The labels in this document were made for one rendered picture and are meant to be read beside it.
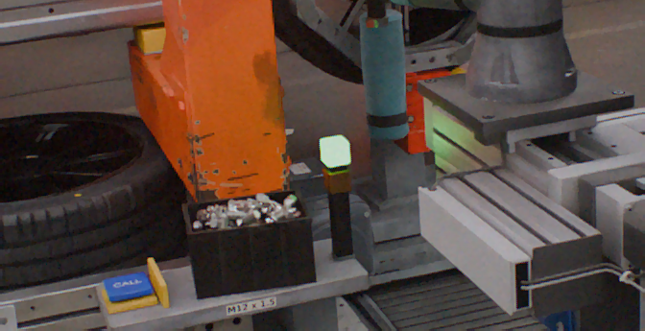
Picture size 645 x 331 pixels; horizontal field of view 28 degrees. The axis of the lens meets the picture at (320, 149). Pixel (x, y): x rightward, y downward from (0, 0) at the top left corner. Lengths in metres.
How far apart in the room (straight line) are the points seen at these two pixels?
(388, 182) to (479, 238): 1.45
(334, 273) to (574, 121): 0.57
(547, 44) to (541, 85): 0.06
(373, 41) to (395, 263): 0.58
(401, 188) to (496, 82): 1.29
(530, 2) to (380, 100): 0.94
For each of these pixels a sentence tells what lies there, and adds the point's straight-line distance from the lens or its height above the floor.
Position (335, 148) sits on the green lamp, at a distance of 2.08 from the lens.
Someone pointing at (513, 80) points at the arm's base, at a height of 0.85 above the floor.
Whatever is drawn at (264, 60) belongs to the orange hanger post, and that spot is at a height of 0.77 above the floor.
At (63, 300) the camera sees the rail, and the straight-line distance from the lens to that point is 2.33.
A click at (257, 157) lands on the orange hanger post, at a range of 2.21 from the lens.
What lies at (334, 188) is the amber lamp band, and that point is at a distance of 2.10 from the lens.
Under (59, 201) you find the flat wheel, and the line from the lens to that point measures 2.41.
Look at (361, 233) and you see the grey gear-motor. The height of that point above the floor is 0.35.
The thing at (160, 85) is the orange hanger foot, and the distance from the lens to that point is 2.44.
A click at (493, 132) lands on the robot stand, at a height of 0.80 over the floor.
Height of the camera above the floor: 1.34
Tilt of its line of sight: 19 degrees down
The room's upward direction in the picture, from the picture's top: 5 degrees counter-clockwise
